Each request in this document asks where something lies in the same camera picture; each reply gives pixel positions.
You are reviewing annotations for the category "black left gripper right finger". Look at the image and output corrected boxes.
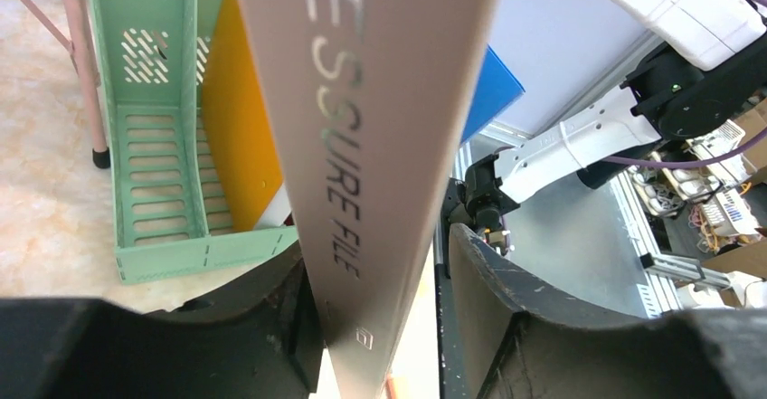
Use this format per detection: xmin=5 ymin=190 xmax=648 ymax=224
xmin=449 ymin=224 xmax=766 ymax=398

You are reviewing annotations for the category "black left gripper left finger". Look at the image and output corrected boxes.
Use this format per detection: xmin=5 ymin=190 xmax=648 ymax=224
xmin=1 ymin=244 xmax=323 ymax=398

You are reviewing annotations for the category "orange folder binder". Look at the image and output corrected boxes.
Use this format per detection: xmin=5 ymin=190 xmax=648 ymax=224
xmin=202 ymin=0 xmax=290 ymax=232

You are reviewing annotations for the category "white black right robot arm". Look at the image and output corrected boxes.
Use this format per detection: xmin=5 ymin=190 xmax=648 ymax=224
xmin=442 ymin=0 xmax=766 ymax=236

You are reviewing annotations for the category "blue file folder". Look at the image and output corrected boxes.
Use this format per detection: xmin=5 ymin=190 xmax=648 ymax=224
xmin=460 ymin=45 xmax=525 ymax=145

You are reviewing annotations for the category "green plastic file rack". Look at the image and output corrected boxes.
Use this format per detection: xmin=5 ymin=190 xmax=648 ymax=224
xmin=90 ymin=0 xmax=298 ymax=284

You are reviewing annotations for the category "pink music stand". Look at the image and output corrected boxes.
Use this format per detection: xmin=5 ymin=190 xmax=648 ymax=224
xmin=1 ymin=0 xmax=111 ymax=178

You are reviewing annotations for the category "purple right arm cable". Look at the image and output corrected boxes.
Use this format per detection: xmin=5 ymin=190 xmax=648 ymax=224
xmin=601 ymin=0 xmax=767 ymax=172

